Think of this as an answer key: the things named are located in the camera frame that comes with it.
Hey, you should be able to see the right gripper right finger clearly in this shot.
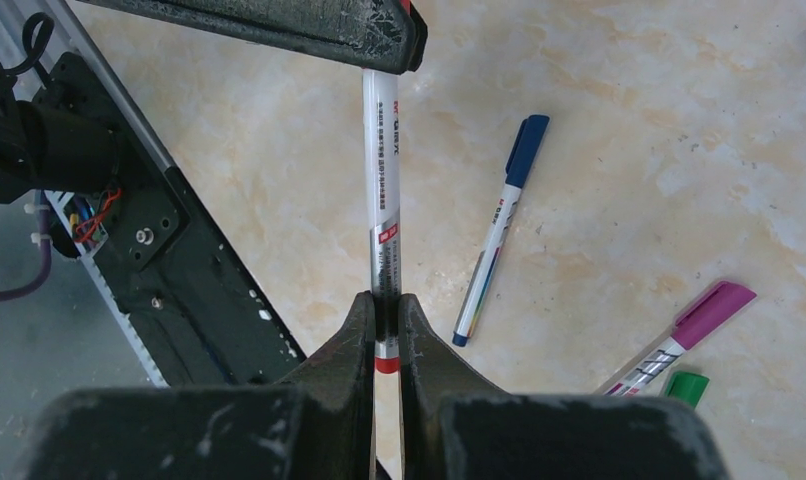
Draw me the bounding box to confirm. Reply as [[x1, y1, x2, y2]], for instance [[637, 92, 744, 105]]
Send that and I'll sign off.
[[398, 294, 729, 479]]

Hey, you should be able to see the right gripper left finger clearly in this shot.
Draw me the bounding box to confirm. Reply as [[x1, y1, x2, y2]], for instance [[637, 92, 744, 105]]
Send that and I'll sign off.
[[18, 293, 377, 479]]

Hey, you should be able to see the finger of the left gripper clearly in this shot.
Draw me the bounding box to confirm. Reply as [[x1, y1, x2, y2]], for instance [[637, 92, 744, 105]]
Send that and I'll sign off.
[[94, 0, 428, 75]]

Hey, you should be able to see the red marker pen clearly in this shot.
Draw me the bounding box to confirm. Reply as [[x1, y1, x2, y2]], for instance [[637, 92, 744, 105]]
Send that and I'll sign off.
[[362, 69, 402, 374]]

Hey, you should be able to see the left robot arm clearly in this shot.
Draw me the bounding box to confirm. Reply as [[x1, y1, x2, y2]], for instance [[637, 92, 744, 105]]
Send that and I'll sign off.
[[0, 1, 428, 203]]

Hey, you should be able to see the blue-capped marker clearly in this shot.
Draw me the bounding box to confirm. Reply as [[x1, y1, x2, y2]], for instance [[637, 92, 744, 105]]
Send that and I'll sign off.
[[451, 114, 551, 347]]

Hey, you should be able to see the green-capped marker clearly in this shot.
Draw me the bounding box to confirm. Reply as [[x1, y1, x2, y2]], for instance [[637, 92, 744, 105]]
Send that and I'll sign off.
[[662, 371, 710, 409]]

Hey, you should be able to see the purple-capped marker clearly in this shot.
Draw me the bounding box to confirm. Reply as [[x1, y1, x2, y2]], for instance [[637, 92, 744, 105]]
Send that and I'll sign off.
[[598, 280, 757, 397]]

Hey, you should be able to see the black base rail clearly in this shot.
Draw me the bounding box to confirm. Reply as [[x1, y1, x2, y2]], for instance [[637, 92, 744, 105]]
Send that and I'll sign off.
[[35, 53, 305, 386]]

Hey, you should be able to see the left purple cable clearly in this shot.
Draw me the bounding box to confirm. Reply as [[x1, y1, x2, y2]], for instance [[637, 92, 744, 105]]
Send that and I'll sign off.
[[0, 192, 54, 305]]

